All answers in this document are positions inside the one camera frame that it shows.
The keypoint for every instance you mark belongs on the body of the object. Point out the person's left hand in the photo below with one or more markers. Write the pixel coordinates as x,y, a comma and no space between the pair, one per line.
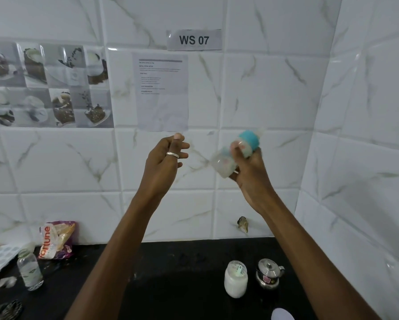
159,169

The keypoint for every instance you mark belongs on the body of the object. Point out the person's right hand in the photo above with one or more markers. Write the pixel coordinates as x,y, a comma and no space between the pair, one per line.
254,179

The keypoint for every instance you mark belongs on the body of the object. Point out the person's left fingers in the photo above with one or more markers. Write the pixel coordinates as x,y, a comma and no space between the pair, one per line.
181,145

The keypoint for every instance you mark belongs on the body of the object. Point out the person's right thumb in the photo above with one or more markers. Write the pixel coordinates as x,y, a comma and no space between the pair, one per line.
237,151

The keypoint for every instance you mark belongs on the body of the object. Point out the clear baby bottle teal collar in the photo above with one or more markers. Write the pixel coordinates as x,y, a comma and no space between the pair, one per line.
223,161

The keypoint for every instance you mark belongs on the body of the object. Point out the person's right forearm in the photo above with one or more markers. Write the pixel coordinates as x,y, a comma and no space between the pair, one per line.
309,263

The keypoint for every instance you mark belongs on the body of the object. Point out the person's left forearm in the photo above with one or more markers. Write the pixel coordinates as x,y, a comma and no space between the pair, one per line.
119,253

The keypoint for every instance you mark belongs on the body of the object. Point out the printed paper sheet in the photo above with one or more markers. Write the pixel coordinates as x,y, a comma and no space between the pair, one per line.
161,93

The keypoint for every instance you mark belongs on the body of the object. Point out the grey label sign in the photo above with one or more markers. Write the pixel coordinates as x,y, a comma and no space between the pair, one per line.
194,40

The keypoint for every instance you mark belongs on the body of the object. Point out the small steel lidded pot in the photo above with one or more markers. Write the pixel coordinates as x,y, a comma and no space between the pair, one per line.
268,274

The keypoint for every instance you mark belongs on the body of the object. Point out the white powder glass jar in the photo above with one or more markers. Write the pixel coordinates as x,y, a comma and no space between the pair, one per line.
235,281

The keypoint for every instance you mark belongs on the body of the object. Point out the purple snack packet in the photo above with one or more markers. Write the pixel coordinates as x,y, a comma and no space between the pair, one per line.
57,239

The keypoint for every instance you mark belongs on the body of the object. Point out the white round object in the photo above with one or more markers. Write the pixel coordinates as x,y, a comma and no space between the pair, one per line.
282,314

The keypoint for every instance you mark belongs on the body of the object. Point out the clear plastic bottle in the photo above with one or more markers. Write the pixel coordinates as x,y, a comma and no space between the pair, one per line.
30,271

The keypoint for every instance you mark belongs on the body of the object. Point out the crumpled white paper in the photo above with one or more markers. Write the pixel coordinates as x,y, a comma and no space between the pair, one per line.
7,281

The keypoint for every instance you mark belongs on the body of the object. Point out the broken wall pipe stub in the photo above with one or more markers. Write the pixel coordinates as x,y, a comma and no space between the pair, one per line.
243,224

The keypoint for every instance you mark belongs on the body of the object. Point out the dessert picture wall tile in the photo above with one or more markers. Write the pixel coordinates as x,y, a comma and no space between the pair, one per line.
49,84

